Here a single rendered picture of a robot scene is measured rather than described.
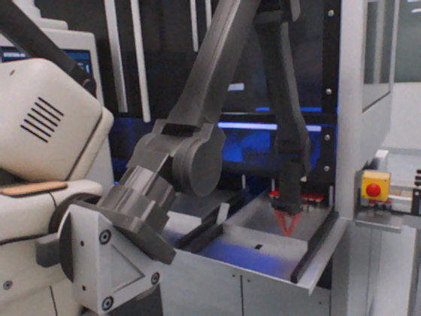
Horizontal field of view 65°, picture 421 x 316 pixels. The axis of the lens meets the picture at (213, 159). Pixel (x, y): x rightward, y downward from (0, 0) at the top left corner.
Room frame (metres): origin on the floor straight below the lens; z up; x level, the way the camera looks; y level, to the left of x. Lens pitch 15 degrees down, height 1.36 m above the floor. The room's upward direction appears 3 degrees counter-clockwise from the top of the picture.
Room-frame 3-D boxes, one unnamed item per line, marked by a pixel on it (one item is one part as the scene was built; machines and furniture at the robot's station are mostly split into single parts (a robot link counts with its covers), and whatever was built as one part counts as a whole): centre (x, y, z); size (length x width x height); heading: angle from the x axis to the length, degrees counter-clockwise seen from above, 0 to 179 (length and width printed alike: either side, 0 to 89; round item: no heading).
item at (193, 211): (1.19, 0.06, 0.90); 0.34 x 0.26 x 0.04; 147
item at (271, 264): (1.04, -0.04, 0.87); 0.70 x 0.48 x 0.02; 57
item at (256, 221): (1.00, -0.22, 0.90); 0.34 x 0.26 x 0.04; 147
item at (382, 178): (0.96, -0.49, 1.00); 0.08 x 0.07 x 0.07; 147
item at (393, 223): (0.99, -0.53, 0.87); 0.14 x 0.13 x 0.02; 147
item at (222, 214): (0.97, 0.01, 0.91); 0.14 x 0.03 x 0.06; 147
